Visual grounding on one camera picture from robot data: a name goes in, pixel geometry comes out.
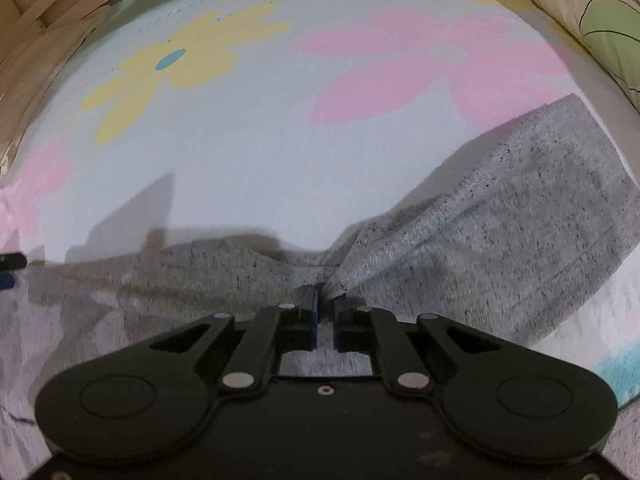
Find wooden bed frame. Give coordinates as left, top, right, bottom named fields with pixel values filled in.
left=1, top=0, right=114, bottom=174

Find floral light blue bedsheet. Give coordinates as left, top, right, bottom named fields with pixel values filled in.
left=0, top=0, right=640, bottom=411

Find grey melange pants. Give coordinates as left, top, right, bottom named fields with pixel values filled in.
left=0, top=93, right=636, bottom=480

